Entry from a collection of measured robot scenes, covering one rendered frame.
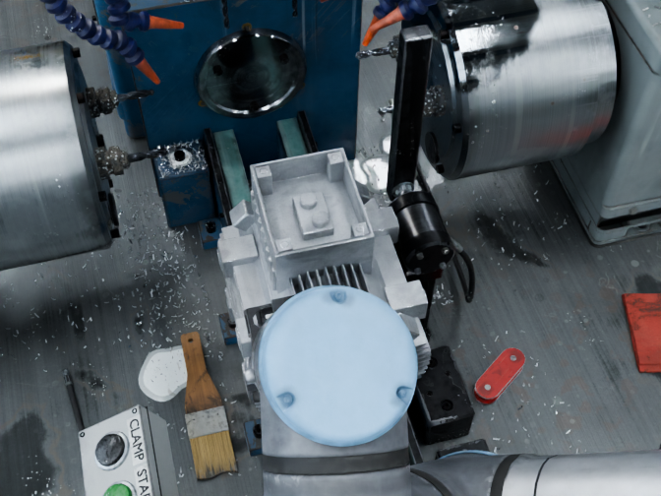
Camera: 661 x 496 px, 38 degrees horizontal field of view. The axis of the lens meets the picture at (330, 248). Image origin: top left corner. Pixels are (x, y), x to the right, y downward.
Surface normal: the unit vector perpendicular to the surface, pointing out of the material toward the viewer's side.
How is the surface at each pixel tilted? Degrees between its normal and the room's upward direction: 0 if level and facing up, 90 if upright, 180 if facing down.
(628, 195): 90
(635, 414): 0
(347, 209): 0
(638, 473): 39
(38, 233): 85
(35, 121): 28
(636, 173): 90
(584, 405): 0
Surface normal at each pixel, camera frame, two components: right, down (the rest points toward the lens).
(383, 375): 0.11, -0.21
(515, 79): 0.20, 0.24
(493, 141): 0.25, 0.73
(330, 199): 0.01, -0.58
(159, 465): 0.89, -0.42
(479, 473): -0.43, -0.84
